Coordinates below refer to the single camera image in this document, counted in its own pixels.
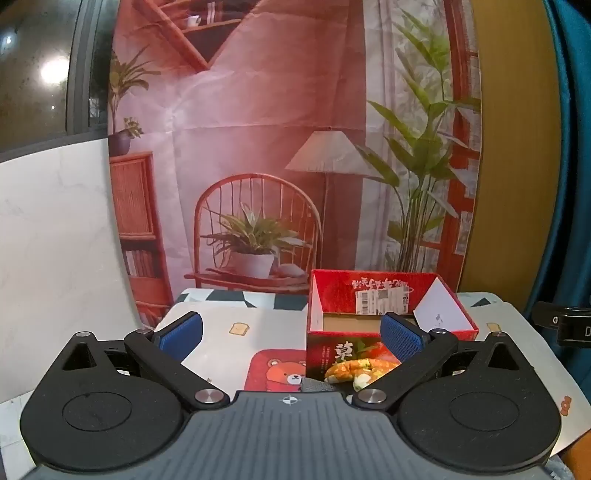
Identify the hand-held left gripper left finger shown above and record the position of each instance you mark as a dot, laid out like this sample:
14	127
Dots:
181	333

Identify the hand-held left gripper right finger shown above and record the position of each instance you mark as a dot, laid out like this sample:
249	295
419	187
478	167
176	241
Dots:
400	340

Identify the orange and green plush toy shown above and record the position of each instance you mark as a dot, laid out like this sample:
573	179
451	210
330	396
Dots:
355	369

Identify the red cardboard box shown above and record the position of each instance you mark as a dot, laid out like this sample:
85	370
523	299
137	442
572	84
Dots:
341	300

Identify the grey soft item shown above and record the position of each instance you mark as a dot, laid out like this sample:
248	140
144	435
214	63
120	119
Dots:
318	386

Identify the white cartoon print mat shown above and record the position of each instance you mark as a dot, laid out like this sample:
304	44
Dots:
231	353

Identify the geometric patterned tablecloth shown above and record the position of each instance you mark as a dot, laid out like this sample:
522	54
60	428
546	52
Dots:
258	300

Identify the white marble board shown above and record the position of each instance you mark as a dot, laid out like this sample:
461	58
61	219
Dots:
60	254

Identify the teal curtain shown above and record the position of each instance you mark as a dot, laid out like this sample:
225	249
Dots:
572	161

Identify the printed room scene backdrop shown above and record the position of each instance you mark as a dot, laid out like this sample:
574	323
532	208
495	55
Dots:
277	115

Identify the dark window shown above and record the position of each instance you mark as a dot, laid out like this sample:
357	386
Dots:
46	60

